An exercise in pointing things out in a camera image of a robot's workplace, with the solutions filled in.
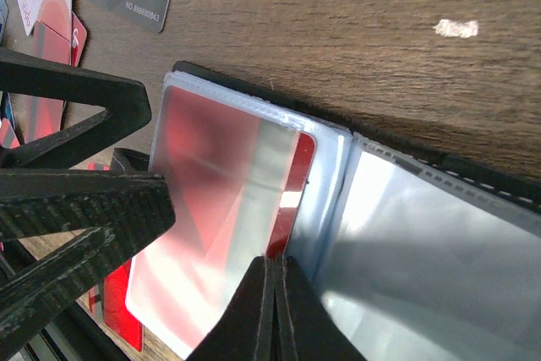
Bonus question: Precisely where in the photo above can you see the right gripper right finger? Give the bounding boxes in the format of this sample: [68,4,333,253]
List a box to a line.
[274,255,365,360]

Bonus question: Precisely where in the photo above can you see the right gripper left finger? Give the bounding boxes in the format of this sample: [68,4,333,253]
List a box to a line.
[189,256,275,360]

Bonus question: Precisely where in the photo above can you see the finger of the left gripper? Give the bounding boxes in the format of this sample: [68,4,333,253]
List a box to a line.
[1,169,175,357]
[0,47,153,170]

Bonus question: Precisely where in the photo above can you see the red card front edge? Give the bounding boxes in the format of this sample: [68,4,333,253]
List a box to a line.
[126,85,316,358]

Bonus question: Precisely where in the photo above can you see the black leather card holder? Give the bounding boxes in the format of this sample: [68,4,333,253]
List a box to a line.
[124,60,541,361]

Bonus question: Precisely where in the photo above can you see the red card black stripe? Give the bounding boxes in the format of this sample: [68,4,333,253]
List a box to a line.
[88,260,144,352]

